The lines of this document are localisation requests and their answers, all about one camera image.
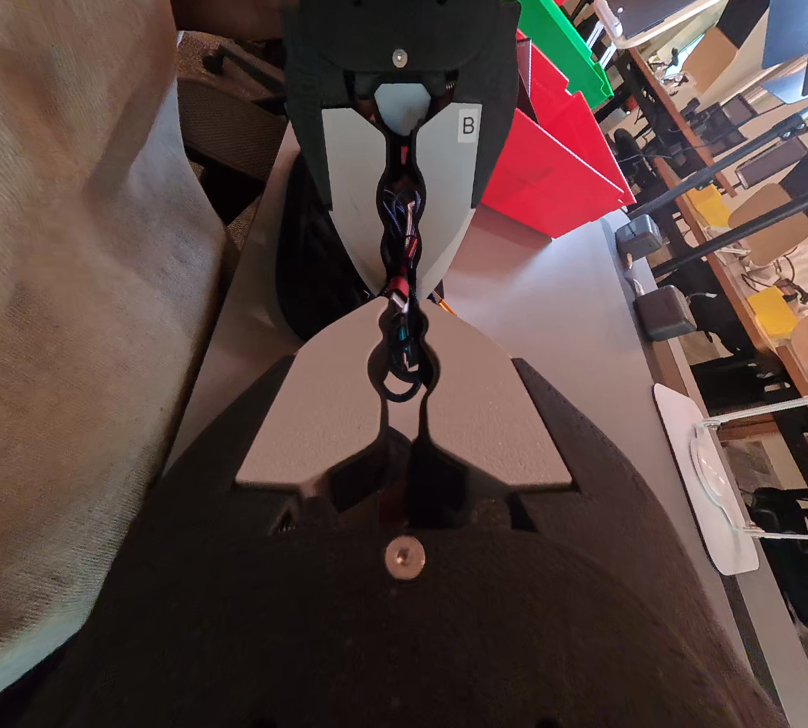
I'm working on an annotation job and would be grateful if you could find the yellow box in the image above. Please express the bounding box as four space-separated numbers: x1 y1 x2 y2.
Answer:
687 184 738 219
750 285 797 335

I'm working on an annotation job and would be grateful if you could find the grey power adapter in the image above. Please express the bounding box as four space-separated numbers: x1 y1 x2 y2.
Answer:
633 284 698 343
615 214 665 260

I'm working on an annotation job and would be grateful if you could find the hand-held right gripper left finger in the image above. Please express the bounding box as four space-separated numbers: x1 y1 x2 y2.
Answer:
234 298 389 513

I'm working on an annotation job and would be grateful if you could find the green plastic bin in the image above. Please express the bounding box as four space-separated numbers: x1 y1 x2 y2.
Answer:
502 0 614 105

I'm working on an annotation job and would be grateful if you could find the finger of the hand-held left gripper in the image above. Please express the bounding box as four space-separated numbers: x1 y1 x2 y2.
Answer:
322 105 395 296
409 103 486 301

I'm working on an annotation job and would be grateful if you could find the clear plastic holder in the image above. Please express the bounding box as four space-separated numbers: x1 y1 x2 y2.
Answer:
690 396 808 542

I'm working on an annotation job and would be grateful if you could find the long wooden desk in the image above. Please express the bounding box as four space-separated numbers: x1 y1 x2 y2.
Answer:
622 43 808 394

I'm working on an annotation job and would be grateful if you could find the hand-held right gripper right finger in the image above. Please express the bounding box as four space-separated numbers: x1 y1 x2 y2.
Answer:
408 306 575 528

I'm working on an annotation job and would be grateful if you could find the black stand pole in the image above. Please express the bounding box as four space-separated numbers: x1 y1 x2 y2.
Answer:
628 109 808 230
650 198 808 281

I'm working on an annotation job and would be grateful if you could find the person's beige clothing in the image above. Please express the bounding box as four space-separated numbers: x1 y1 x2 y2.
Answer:
0 0 231 672

